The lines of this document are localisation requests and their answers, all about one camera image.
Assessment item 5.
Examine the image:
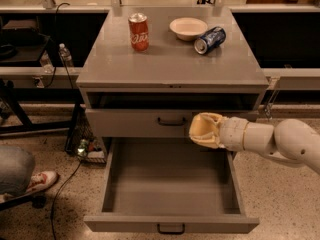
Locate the clear water bottle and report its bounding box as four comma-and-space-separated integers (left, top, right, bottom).
59, 43, 74, 69

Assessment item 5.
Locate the yellow sponge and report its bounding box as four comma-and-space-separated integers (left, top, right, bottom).
192, 117, 219, 139

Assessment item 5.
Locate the white bowl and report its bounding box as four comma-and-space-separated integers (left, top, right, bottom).
169, 17, 208, 41

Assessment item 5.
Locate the blue jeans leg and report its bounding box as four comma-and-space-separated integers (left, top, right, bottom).
0, 146, 35, 196

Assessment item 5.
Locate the grey drawer cabinet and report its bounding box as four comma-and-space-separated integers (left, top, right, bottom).
75, 5, 270, 158

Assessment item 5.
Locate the red white sneaker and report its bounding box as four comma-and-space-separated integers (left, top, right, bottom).
26, 171, 59, 193

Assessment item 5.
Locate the closed grey middle drawer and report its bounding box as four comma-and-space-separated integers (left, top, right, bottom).
85, 108, 260, 139

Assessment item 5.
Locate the open grey bottom drawer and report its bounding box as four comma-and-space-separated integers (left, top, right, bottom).
84, 138, 259, 235

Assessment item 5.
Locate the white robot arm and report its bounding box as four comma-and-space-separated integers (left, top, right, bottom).
189, 112, 320, 174

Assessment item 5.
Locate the black table frame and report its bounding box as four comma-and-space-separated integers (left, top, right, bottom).
0, 78, 84, 153

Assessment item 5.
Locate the blue soda can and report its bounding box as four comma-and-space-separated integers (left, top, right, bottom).
194, 26, 226, 55

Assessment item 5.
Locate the green bottle in basket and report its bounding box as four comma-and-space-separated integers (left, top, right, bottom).
77, 139, 89, 157

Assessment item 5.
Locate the black office chair base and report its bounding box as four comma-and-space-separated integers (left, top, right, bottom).
0, 191, 47, 211

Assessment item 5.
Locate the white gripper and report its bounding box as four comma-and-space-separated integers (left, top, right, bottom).
191, 112, 249, 151

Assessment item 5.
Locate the red soda can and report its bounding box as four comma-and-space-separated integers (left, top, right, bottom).
128, 13, 149, 52

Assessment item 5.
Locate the black floor cable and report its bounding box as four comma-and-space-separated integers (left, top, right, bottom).
49, 159, 83, 240

